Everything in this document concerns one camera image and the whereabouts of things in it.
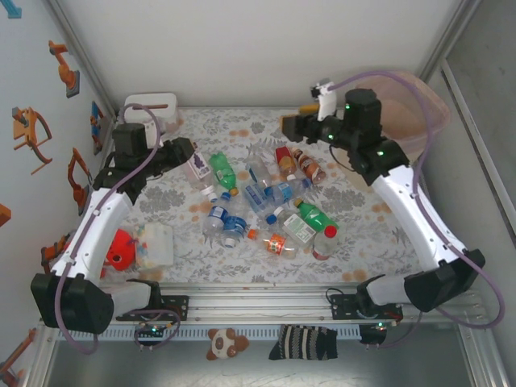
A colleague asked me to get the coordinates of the clear bottle purple label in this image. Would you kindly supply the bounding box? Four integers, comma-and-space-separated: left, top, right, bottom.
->
183, 151, 218, 202

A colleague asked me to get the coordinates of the brown Nescafe bottle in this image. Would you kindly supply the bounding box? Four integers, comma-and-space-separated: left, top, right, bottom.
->
290, 147, 327, 185

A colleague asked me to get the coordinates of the green bottle yellow cap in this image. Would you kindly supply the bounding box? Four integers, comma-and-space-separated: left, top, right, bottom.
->
208, 152, 239, 198

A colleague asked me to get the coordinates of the clear bottle blue label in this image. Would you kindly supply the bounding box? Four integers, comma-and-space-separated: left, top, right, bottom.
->
264, 176, 314, 205
202, 192, 231, 239

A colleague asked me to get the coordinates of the crushed bottle blue label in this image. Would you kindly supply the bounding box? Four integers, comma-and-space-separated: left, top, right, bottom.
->
240, 181, 275, 214
219, 215, 248, 249

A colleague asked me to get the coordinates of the bottle white green label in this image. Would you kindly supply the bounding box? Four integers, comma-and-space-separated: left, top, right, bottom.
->
276, 206, 318, 246

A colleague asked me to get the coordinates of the clear bottle red cap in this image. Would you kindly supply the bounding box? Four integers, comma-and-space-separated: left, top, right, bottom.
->
312, 225, 339, 261

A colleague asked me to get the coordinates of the clear bottle orange cap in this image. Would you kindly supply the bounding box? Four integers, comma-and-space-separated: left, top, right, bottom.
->
248, 228, 302, 260

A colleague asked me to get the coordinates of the beige slatted plastic bin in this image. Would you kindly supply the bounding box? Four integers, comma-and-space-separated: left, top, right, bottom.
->
378, 66, 452, 156

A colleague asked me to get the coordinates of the pink plastic bin liner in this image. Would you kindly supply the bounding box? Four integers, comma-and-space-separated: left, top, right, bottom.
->
378, 66, 452, 154

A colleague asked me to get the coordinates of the red orange drink bottle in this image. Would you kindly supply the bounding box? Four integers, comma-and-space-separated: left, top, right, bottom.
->
275, 145, 298, 179

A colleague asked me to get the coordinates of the white tissue box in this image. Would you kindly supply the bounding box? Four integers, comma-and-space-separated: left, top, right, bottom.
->
122, 91, 181, 134

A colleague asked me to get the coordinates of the clear crumpled plastic bottle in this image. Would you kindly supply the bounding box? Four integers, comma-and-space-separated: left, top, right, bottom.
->
244, 155, 276, 187

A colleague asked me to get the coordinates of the clear bottle blue cap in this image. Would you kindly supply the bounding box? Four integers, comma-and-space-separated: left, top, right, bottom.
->
265, 199, 302, 225

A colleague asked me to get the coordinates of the red plastic object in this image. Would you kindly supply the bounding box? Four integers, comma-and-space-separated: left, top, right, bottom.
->
105, 227, 140, 272

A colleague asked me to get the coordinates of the floral patterned table mat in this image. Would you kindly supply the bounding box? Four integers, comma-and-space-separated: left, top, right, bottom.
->
94, 106, 459, 289

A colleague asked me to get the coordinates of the small circuit board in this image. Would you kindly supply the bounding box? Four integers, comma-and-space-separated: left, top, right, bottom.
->
135, 322, 169, 338

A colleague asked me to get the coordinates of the brown white panda plush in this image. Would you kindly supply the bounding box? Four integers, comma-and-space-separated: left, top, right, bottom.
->
206, 327, 251, 361

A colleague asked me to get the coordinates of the black white striped sock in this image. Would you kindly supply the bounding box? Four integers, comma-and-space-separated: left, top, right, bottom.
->
268, 324, 339, 362

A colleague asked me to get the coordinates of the black electronics box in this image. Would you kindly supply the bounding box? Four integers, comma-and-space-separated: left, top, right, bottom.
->
358, 321, 390, 347

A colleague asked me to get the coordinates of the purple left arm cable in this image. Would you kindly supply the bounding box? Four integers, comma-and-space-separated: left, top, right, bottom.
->
56, 103, 164, 355

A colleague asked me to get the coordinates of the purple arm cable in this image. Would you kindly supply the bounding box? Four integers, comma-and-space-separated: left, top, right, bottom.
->
56, 103, 164, 355
328, 70, 506, 350

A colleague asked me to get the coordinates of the blue orange wall sticker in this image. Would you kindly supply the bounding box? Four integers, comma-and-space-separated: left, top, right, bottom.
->
90, 100, 106, 156

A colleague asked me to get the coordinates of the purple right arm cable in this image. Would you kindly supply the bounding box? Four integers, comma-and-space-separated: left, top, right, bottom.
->
328, 70, 506, 350

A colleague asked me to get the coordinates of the aluminium frame post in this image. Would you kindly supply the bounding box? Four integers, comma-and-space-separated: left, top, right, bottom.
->
43, 0, 122, 122
417, 0, 483, 84

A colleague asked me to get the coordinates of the orange gripper wall sticker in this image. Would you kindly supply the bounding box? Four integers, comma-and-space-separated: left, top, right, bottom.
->
10, 106, 54, 177

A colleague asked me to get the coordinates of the white window frame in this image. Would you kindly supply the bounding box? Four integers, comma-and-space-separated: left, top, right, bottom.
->
439, 56, 516, 247

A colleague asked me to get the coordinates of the aluminium frame rail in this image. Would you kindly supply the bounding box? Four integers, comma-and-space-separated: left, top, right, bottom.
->
38, 281, 491, 326

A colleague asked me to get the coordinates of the white slotted cable duct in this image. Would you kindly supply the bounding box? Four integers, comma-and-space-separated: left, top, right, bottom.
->
56, 324, 364, 339

